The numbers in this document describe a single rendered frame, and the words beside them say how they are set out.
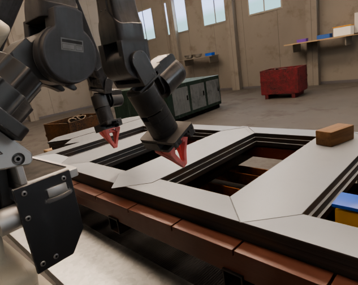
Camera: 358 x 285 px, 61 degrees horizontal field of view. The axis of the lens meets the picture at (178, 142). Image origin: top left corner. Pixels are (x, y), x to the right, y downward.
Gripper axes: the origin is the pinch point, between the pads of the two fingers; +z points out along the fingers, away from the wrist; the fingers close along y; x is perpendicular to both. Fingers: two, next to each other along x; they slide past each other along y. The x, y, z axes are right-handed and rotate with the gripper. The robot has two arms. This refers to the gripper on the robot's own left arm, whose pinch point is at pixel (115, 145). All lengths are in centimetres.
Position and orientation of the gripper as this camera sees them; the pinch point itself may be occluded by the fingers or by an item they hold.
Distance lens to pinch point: 114.6
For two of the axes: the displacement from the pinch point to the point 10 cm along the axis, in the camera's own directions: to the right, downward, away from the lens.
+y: -6.6, 1.7, 7.3
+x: -6.9, 2.6, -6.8
